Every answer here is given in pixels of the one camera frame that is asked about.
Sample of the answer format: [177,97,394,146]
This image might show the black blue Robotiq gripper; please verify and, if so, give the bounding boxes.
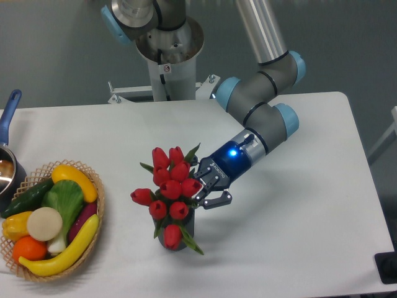
[189,140,252,209]

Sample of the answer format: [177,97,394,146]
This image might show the red tulip bouquet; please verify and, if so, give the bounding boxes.
[130,145,204,255]

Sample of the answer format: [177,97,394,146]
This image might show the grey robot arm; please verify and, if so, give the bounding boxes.
[101,1,306,209]

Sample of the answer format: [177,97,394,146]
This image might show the dark grey ribbed vase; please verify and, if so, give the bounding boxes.
[157,208,195,251]

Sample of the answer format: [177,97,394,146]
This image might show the purple sweet potato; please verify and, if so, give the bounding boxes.
[68,202,97,243]

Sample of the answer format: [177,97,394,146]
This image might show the green leafy vegetable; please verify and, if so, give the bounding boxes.
[41,180,84,256]

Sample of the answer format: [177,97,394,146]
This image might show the woven wicker basket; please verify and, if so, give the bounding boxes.
[1,160,104,282]

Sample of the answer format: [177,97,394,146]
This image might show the beige round disc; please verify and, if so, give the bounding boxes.
[27,207,63,242]

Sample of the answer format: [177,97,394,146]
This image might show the yellow banana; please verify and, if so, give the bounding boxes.
[19,214,99,277]

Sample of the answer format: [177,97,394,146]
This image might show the green cucumber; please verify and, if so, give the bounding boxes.
[1,178,54,219]

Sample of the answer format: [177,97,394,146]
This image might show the orange fruit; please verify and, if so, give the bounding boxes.
[12,236,47,264]

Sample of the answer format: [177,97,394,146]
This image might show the black device at edge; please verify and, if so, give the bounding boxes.
[374,251,396,284]

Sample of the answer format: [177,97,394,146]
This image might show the yellow bell pepper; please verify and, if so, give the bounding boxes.
[2,211,33,242]

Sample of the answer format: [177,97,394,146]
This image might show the white metal base frame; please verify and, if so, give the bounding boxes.
[107,74,221,104]

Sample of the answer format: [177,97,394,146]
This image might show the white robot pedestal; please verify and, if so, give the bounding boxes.
[136,16,204,102]

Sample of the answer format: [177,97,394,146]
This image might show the white frame at right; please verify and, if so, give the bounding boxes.
[367,106,396,166]

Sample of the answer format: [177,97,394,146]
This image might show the blue handled saucepan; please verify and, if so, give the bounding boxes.
[1,89,26,212]

